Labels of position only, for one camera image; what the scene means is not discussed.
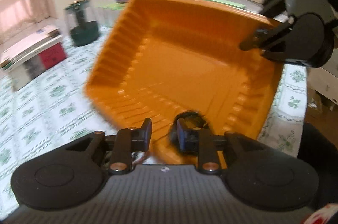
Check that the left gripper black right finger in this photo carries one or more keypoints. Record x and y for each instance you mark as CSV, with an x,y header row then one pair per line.
x,y
256,174

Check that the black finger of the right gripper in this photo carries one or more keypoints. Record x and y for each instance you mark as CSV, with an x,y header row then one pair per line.
x,y
263,38

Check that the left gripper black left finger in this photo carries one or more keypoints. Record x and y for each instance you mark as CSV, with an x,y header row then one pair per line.
x,y
76,172

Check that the orange plastic tray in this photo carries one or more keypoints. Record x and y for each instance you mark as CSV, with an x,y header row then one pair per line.
x,y
166,57

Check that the small green box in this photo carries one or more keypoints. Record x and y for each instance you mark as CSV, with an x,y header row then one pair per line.
x,y
229,3

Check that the green floral tablecloth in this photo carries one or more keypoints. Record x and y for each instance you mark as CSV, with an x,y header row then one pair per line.
x,y
52,110

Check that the white and red box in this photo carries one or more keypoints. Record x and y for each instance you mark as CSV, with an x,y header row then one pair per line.
x,y
23,69

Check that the stack of books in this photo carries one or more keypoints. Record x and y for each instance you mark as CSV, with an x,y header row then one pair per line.
x,y
28,44

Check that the green glass humidifier jar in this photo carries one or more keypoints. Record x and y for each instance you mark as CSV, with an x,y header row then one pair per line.
x,y
81,23

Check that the green tissue pack bundle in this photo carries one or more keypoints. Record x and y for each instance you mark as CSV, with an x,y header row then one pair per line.
x,y
109,13

